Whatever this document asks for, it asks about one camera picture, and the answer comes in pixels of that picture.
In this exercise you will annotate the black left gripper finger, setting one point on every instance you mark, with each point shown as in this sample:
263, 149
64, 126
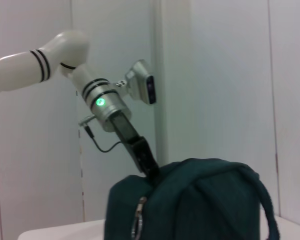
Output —
151, 170

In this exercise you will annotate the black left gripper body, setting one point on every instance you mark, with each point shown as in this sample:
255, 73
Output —
130, 135

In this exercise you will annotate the teal fabric lunch bag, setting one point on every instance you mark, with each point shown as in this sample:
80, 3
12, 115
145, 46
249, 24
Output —
190, 205

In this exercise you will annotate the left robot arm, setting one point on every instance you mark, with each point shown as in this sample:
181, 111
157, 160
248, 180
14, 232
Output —
40, 67

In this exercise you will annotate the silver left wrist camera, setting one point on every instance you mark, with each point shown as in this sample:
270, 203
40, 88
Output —
141, 82

